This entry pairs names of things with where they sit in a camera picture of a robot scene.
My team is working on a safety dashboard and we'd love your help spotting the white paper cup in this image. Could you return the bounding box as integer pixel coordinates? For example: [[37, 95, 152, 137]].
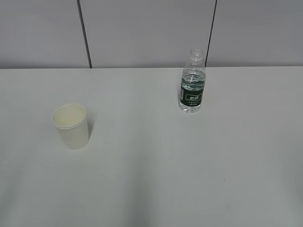
[[52, 104, 89, 150]]

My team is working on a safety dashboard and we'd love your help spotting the clear green-label water bottle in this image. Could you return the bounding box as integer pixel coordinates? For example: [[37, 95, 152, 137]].
[[178, 49, 206, 113]]

